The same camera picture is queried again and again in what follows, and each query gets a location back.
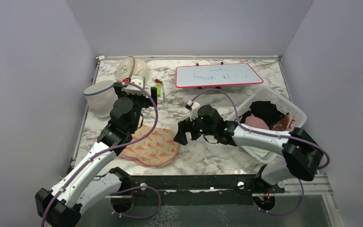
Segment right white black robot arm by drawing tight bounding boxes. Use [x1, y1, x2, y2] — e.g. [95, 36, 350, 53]
[173, 105, 324, 192]

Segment pink bra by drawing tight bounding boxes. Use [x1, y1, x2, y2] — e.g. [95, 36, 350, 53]
[271, 113, 296, 131]

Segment white mesh laundry bag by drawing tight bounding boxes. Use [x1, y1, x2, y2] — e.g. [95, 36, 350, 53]
[83, 80, 118, 118]

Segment purple cable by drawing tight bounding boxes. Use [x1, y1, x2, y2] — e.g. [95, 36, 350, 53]
[41, 82, 163, 227]
[191, 89, 330, 217]

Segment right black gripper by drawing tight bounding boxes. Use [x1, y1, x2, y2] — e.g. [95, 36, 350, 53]
[174, 112, 216, 144]

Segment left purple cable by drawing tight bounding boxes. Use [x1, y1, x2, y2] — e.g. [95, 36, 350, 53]
[41, 82, 163, 227]

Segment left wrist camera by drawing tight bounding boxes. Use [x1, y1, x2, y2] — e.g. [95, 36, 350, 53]
[123, 75, 146, 95]

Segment light green bra pads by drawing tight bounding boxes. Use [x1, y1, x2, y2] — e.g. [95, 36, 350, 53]
[249, 147, 272, 160]

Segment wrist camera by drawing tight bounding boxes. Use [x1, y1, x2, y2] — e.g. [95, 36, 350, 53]
[185, 100, 201, 121]
[123, 75, 146, 95]

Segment green red marker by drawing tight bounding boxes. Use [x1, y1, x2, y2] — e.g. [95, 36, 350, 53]
[155, 79, 165, 99]

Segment floral mesh laundry bag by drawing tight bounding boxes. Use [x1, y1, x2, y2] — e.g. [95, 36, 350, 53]
[119, 128, 179, 167]

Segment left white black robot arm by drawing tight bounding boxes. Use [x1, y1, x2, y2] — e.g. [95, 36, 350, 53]
[35, 81, 159, 227]

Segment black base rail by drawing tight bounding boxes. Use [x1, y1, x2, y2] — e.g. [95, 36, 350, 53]
[110, 174, 285, 210]

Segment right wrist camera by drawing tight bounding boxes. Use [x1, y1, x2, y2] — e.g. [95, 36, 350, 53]
[185, 100, 201, 121]

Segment red framed whiteboard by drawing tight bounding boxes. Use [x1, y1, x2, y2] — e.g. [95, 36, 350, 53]
[175, 63, 264, 88]

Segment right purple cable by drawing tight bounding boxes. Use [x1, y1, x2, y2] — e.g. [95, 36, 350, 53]
[191, 89, 330, 217]

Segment mauve bra black straps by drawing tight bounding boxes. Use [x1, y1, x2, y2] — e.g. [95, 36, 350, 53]
[239, 114, 270, 131]

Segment white plastic basket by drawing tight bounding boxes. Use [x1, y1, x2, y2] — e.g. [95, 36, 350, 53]
[237, 87, 307, 164]

